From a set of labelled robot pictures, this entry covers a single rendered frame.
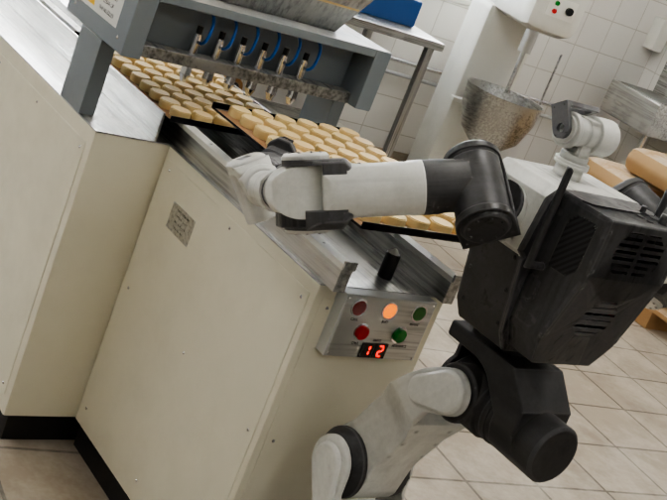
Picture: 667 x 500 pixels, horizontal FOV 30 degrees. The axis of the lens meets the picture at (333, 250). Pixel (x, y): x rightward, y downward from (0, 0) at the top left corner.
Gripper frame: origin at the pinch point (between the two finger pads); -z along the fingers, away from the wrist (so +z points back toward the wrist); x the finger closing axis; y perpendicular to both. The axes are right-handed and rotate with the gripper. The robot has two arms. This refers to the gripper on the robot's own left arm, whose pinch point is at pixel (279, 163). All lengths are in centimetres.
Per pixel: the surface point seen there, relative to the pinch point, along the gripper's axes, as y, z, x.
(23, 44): 84, -71, -16
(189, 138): 26.1, -33.4, -11.7
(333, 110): 3, -79, -2
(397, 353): -36.7, -2.0, -28.0
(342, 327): -24.6, 9.8, -23.1
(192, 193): 19.4, -25.0, -21.1
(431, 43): 2, -378, -13
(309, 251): -12.6, 6.1, -12.6
